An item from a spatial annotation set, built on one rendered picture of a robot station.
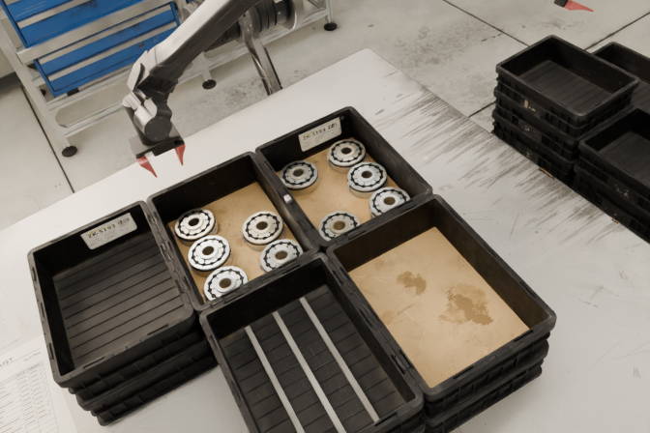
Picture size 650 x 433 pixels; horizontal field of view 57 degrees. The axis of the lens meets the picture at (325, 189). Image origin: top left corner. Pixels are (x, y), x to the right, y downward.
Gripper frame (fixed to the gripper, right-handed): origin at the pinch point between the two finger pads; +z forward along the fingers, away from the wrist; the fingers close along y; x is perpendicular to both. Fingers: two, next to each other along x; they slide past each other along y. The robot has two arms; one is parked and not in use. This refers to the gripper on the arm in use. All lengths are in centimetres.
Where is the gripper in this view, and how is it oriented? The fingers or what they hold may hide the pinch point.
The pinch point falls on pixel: (167, 167)
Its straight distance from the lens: 142.4
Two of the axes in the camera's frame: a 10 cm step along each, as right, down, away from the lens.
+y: 8.6, -4.4, 2.5
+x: -4.8, -5.6, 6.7
